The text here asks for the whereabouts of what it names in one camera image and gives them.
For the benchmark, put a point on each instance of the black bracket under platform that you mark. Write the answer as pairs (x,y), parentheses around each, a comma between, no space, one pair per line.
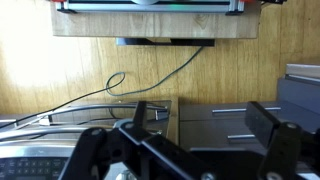
(165,42)

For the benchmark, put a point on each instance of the wooden platform with aluminium frame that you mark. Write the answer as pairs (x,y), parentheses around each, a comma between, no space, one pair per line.
(157,25)

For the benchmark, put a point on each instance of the stainless steel gas stove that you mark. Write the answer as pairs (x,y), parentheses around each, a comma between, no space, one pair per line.
(38,148)

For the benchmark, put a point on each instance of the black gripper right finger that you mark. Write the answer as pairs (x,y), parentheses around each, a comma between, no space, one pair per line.
(260,122)

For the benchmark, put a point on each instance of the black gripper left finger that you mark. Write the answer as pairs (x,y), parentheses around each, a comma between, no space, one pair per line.
(140,115)

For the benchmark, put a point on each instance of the grey drawer cabinet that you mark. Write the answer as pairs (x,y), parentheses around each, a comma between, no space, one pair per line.
(218,134)

